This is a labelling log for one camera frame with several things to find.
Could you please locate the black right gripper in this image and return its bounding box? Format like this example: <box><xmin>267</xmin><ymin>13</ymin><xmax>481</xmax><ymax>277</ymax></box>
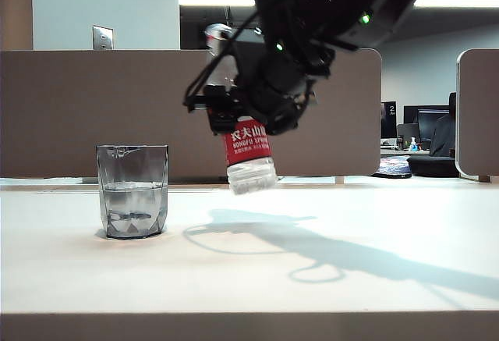
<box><xmin>186</xmin><ymin>41</ymin><xmax>317</xmax><ymax>137</ymax></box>

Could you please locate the clear water bottle red label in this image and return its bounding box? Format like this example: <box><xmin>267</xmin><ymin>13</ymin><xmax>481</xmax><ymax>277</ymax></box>
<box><xmin>203</xmin><ymin>23</ymin><xmax>279</xmax><ymax>197</ymax></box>

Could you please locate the clear grey faceted glass mug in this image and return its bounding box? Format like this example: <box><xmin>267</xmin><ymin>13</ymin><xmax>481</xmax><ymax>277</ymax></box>
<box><xmin>95</xmin><ymin>144</ymin><xmax>170</xmax><ymax>240</ymax></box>

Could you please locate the long ceiling light strip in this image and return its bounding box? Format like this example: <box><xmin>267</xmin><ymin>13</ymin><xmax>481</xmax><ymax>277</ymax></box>
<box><xmin>178</xmin><ymin>0</ymin><xmax>499</xmax><ymax>9</ymax></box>

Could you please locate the wide brown desk partition panel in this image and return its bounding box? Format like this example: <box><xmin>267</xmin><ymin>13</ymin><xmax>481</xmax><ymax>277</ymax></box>
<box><xmin>0</xmin><ymin>49</ymin><xmax>383</xmax><ymax>181</ymax></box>

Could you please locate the black sign with white number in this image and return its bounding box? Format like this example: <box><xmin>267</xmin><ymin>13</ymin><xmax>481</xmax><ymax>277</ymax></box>
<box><xmin>380</xmin><ymin>101</ymin><xmax>398</xmax><ymax>140</ymax></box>

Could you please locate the blue patterned cloth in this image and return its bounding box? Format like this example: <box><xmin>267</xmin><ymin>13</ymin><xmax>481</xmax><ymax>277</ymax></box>
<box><xmin>371</xmin><ymin>156</ymin><xmax>413</xmax><ymax>179</ymax></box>

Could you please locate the black computer monitor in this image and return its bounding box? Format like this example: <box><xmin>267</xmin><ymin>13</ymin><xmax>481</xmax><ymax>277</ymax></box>
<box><xmin>402</xmin><ymin>105</ymin><xmax>451</xmax><ymax>151</ymax></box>

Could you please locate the black round cushion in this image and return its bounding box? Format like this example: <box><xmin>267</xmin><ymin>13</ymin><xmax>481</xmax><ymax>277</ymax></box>
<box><xmin>405</xmin><ymin>155</ymin><xmax>460</xmax><ymax>179</ymax></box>

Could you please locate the seated person in dark clothes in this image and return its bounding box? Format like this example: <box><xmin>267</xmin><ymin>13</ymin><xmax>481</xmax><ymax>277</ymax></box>
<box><xmin>428</xmin><ymin>91</ymin><xmax>457</xmax><ymax>158</ymax></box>

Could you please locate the brown partition panel white edge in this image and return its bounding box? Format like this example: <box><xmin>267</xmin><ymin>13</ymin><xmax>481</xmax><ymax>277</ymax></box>
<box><xmin>455</xmin><ymin>48</ymin><xmax>499</xmax><ymax>183</ymax></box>

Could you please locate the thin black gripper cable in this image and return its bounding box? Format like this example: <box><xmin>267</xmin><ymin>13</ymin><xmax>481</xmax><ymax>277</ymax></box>
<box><xmin>182</xmin><ymin>11</ymin><xmax>263</xmax><ymax>110</ymax></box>

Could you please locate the metal wall switch plate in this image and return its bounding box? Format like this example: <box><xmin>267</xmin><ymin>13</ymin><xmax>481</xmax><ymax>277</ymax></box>
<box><xmin>91</xmin><ymin>25</ymin><xmax>115</xmax><ymax>51</ymax></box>

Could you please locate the white desk cable flap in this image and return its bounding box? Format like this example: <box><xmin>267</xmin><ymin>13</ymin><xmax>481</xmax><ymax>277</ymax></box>
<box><xmin>34</xmin><ymin>187</ymin><xmax>214</xmax><ymax>195</ymax></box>

